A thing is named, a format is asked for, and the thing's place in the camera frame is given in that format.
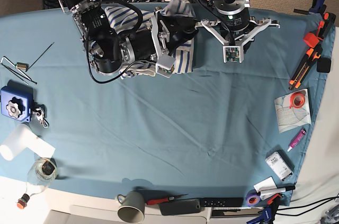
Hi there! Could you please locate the clear plastic cup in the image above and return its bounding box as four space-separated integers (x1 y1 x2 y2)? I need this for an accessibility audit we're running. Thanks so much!
1 123 38 161

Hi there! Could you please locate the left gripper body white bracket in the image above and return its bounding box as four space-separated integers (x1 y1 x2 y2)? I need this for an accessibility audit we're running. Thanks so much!
195 16 280 63

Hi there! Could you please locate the red tape roll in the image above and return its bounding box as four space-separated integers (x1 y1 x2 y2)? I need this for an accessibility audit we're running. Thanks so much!
290 92 306 109

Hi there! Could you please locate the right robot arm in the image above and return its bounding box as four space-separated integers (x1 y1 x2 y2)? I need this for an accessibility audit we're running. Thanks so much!
58 0 198 81

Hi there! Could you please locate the white boxed hard drive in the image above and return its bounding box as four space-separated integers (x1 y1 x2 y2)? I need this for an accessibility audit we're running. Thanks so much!
265 151 293 181

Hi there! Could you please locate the black smartphone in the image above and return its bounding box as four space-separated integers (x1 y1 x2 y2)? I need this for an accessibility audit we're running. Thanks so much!
159 199 201 216

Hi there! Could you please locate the leaf pattern paper card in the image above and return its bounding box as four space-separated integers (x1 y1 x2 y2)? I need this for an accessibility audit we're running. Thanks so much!
274 88 311 133

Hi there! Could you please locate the blue spring clamp bottom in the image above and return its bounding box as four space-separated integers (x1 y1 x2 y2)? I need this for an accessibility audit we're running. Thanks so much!
246 193 282 224

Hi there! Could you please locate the grey ceramic mug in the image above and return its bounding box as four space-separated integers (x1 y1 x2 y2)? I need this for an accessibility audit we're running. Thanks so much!
115 191 145 223

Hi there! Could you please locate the black remote control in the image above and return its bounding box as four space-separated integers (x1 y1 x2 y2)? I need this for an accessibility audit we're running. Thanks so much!
199 198 244 208

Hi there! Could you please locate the clear glass bottle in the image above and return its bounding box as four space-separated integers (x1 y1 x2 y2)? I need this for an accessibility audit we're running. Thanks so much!
16 157 58 210

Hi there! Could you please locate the red handled screwdriver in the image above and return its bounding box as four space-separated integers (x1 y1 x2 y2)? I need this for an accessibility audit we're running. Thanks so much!
146 194 186 205

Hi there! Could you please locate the purple tape roll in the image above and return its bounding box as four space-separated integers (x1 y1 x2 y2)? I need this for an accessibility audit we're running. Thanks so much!
246 192 261 207

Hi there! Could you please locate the silver allen key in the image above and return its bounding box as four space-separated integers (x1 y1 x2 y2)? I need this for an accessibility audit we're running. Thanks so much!
1 56 37 85

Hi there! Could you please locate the black zip tie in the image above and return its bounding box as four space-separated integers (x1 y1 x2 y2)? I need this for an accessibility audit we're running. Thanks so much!
25 42 55 72

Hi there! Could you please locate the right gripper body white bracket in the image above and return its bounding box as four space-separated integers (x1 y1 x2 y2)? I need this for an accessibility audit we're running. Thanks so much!
149 6 175 78

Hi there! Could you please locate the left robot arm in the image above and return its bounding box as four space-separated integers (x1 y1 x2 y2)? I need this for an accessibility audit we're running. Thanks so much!
197 0 280 63

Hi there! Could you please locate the blue box with knob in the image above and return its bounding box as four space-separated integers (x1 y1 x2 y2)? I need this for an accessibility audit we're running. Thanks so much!
1 86 33 122

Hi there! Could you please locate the white paper tag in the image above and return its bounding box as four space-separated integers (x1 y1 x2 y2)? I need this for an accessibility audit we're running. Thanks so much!
254 176 276 192

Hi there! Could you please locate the black marker pen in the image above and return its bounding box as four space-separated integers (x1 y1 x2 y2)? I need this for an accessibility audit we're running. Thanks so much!
260 185 296 197

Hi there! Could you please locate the orange black bar clamp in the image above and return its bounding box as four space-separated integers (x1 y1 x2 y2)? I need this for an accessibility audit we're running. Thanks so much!
304 12 336 48

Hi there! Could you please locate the black square foam pad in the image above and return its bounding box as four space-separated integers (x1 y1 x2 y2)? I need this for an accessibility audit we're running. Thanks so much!
317 57 332 74

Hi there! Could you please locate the blue white striped T-shirt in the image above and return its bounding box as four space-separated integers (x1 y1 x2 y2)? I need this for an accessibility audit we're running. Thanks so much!
95 0 198 78

